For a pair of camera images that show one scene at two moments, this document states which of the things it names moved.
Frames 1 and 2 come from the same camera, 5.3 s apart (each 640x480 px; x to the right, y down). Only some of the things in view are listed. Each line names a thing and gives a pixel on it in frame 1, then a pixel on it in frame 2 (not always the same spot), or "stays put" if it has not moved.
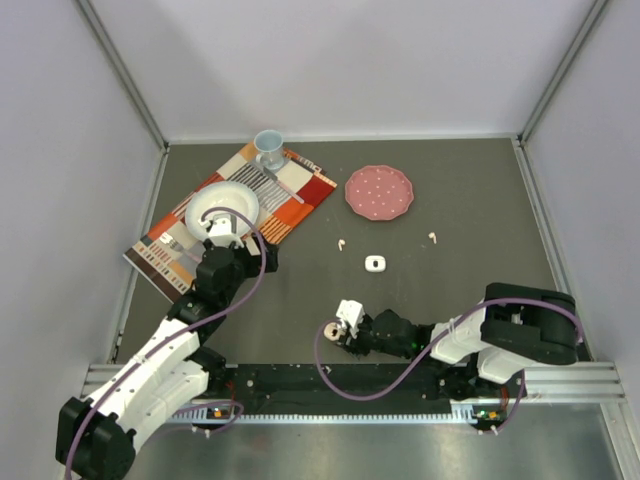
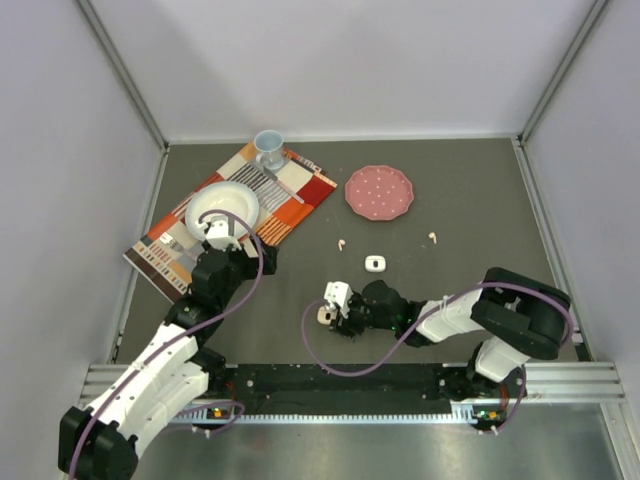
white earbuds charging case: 375,263 stays put
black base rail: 297,388 stays put
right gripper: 356,346 → 348,325
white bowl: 222,194 stays put
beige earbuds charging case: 332,331 → 325,315
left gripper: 254,261 stays put
